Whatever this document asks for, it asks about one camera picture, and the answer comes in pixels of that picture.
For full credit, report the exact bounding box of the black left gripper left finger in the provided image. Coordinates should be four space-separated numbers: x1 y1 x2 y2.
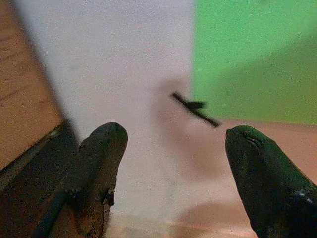
61 122 128 238

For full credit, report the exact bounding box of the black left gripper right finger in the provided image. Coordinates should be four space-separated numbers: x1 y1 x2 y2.
225 124 317 238

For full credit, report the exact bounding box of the short black tape strip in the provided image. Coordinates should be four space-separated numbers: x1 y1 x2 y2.
171 92 221 128

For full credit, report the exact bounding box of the green screen sheet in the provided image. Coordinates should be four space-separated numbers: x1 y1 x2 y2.
190 0 317 126

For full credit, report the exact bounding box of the brown cardboard box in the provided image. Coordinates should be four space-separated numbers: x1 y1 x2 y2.
0 0 65 172

